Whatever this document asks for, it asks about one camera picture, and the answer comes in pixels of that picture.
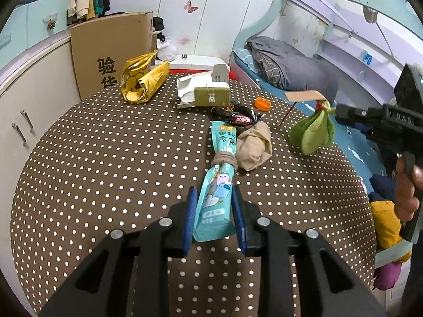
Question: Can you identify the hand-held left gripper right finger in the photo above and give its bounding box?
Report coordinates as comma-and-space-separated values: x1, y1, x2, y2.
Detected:
231, 184, 388, 317

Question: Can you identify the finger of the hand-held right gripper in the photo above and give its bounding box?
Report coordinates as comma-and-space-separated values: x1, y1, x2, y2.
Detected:
347, 119, 377, 137
335, 104, 384, 120

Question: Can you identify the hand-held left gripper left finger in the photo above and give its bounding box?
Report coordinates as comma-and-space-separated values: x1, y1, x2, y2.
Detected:
38, 186, 199, 317

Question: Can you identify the teal snack pouch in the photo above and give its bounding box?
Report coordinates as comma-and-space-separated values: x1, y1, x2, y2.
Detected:
192, 120, 239, 242

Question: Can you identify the green petal bundle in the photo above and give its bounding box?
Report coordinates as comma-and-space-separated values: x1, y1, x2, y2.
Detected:
278, 90, 336, 156

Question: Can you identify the person's right hand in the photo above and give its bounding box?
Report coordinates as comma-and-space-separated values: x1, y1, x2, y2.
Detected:
394, 158, 423, 222

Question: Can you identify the dark blue cloth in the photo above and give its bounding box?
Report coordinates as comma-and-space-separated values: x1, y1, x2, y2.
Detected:
368, 173, 397, 202

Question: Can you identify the grey duvet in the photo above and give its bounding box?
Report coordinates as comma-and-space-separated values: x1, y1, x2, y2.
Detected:
246, 36, 341, 100

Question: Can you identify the beige crumpled paper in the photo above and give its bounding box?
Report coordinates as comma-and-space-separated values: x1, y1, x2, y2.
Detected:
236, 122, 273, 171

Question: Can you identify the checked grey cloth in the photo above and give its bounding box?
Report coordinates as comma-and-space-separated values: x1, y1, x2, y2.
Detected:
253, 51, 281, 85

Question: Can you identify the brown hanging object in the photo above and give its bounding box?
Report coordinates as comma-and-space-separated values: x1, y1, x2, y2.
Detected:
363, 6, 378, 24

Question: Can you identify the yellow cloth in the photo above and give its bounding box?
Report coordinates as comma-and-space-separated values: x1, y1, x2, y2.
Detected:
368, 200, 412, 253

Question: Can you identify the dark candy wrapper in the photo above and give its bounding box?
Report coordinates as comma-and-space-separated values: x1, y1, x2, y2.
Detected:
211, 102, 266, 129

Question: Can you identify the brown polka dot tablecloth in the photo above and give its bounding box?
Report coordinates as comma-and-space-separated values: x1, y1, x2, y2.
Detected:
10, 69, 379, 317

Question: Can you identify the white and olive carton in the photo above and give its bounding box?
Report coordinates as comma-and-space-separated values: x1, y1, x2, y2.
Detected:
176, 64, 231, 109

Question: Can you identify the purple cloth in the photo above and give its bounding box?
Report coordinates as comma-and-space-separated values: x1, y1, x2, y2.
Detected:
373, 259, 402, 291

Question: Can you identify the yellow crumpled wrapper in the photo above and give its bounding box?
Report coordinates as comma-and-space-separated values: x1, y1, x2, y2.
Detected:
119, 50, 171, 103

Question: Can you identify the red bench with white top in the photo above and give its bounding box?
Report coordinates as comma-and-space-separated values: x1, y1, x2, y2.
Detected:
155, 53, 238, 80

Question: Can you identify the white wardrobe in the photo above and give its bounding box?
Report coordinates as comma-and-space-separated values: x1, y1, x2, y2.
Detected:
99, 0, 285, 70

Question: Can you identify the white crumpled bag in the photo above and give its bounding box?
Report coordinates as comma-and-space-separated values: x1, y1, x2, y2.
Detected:
156, 38, 176, 63

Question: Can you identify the large cardboard box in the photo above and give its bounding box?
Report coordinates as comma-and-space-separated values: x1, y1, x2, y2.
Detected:
70, 11, 157, 101

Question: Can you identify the black cloth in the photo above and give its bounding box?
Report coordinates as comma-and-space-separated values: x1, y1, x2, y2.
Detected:
153, 16, 166, 40

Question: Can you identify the low white cabinet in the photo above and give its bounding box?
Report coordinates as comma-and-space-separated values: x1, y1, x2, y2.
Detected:
0, 33, 81, 185

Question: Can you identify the stepped shelf unit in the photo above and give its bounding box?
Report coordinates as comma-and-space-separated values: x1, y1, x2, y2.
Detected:
0, 0, 71, 53

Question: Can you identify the brown hair tie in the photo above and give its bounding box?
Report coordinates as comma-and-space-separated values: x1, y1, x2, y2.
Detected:
211, 151, 238, 167

